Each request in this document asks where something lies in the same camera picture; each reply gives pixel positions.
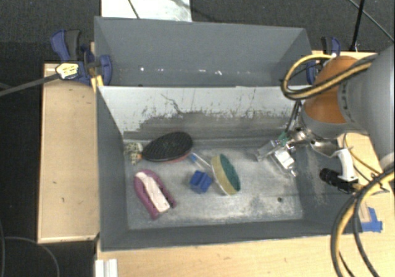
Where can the black cylinder on white bracket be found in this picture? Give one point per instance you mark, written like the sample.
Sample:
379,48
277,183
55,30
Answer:
334,178

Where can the white and pink block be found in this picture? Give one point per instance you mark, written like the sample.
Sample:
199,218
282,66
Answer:
154,192

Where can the blue block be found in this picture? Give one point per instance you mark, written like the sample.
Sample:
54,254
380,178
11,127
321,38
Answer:
200,180

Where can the grey metal bin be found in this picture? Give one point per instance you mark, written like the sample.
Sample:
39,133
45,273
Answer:
262,183

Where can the black round paddle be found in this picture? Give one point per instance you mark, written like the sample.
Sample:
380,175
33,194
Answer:
168,147

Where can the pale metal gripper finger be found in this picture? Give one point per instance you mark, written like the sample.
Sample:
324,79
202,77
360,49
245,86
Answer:
284,158
266,150

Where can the spotted white toy animal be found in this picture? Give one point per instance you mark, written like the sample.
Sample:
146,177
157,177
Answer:
133,150

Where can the yellow and green round sponge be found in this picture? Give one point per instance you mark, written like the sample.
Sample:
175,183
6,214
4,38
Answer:
226,175

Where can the clear plastic tube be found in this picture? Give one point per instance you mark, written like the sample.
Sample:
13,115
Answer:
200,161

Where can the pale wood board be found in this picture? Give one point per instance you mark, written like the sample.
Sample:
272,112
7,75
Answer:
69,152

